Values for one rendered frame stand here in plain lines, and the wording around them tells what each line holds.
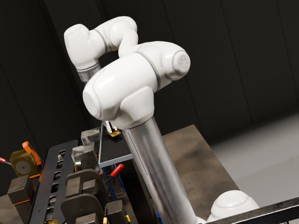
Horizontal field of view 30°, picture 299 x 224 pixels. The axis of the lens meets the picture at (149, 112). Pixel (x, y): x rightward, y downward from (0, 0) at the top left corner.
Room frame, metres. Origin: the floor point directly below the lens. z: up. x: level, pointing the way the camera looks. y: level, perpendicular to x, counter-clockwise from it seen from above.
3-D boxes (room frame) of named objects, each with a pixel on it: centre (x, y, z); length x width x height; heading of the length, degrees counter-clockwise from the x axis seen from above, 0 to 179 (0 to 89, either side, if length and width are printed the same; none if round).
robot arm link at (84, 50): (2.05, 0.15, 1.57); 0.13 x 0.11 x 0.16; 118
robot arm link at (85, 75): (2.05, 0.17, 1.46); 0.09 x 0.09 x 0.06
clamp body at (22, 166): (2.46, 0.66, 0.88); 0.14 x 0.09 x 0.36; 85
